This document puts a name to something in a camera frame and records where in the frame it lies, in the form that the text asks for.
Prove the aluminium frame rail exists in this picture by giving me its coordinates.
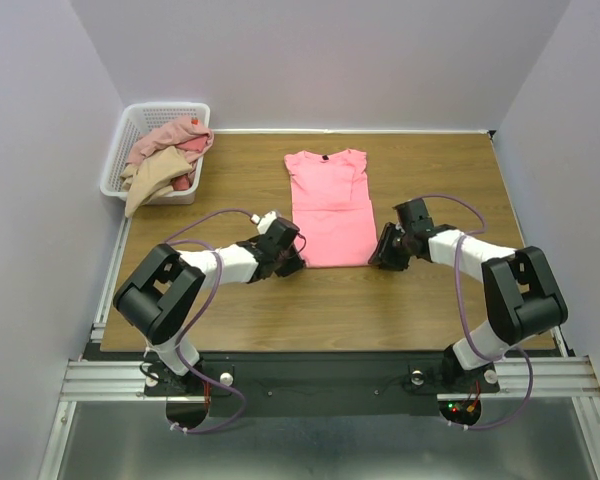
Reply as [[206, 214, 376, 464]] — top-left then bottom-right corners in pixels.
[[60, 361, 146, 402]]

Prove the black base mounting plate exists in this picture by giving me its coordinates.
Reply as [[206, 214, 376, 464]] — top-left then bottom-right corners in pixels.
[[140, 351, 499, 418]]

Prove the red t shirt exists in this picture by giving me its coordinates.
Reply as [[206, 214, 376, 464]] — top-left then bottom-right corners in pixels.
[[171, 119, 214, 191]]

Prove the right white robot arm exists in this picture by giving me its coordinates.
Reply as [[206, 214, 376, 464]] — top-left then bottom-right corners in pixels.
[[369, 198, 568, 390]]

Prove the white plastic laundry basket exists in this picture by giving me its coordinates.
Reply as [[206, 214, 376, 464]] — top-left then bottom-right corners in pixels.
[[100, 101, 211, 202]]

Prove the bright pink t shirt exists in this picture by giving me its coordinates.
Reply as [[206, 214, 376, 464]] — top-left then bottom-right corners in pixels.
[[284, 149, 377, 268]]

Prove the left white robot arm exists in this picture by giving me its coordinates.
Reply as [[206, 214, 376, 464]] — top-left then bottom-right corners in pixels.
[[113, 213, 307, 394]]

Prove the dusty pink t shirt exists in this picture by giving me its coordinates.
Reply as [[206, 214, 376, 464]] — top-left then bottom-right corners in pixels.
[[126, 116, 208, 165]]

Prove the beige t shirt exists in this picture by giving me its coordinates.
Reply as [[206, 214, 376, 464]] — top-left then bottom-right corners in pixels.
[[120, 146, 193, 218]]

